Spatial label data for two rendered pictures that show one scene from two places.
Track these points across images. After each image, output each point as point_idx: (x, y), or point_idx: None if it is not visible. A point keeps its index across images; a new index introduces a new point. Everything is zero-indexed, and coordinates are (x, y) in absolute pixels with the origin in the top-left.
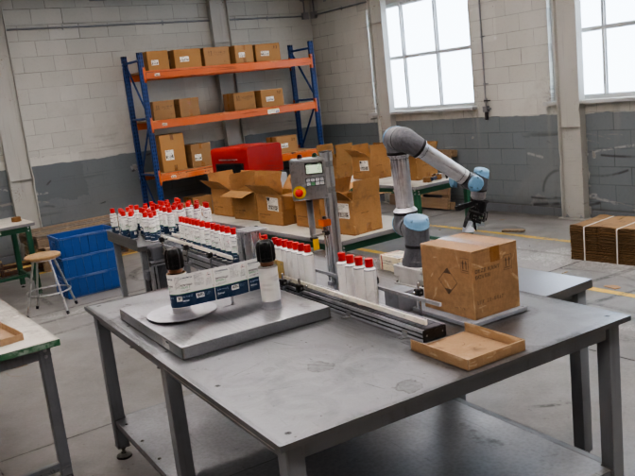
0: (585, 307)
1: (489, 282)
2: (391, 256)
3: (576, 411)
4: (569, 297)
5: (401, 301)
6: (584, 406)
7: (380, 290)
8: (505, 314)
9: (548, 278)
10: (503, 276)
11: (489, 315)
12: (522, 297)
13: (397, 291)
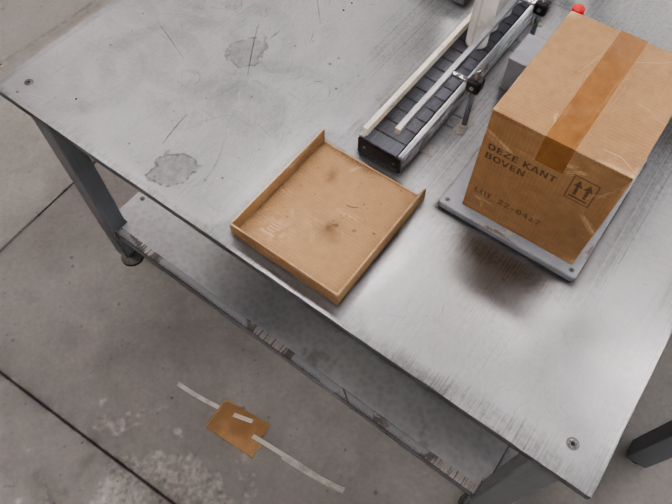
0: (625, 394)
1: (514, 183)
2: None
3: (661, 431)
4: None
5: (510, 73)
6: (667, 442)
7: (631, 31)
8: (515, 245)
9: None
10: (555, 201)
11: (492, 220)
12: (664, 262)
13: (464, 53)
